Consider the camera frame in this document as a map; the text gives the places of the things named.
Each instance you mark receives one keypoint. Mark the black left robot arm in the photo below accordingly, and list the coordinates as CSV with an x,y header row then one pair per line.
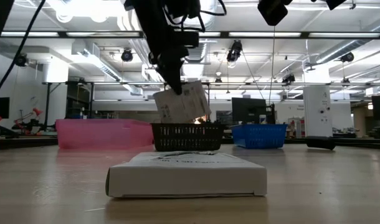
x,y
152,18

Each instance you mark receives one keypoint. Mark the blue perforated plastic basket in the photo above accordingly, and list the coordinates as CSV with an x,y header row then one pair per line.
x,y
258,136

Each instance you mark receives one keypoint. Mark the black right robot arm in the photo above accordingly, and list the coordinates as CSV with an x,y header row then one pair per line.
x,y
334,3

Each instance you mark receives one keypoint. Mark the black aluminium table frame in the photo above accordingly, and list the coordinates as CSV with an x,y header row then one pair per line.
x,y
21,141

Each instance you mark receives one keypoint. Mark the silver ventilation duct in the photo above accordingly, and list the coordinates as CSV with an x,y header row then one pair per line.
x,y
197,53

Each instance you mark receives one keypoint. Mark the black perforated plastic basket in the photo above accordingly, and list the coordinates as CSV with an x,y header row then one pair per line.
x,y
187,137

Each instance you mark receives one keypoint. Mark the white pillar device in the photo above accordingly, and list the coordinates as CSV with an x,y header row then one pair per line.
x,y
317,112

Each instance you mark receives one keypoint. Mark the dark background shelf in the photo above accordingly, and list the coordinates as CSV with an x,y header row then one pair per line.
x,y
76,102

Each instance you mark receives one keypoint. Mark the red background robot arm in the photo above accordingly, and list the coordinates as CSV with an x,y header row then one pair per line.
x,y
29,123

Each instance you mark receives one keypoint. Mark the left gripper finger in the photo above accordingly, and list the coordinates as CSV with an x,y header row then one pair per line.
x,y
174,77

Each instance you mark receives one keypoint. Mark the pink translucent plastic bin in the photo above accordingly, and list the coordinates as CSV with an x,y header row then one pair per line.
x,y
84,133

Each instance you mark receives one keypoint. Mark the black ceiling spotlight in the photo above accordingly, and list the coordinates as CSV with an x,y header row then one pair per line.
x,y
20,59
347,57
234,51
288,78
126,55

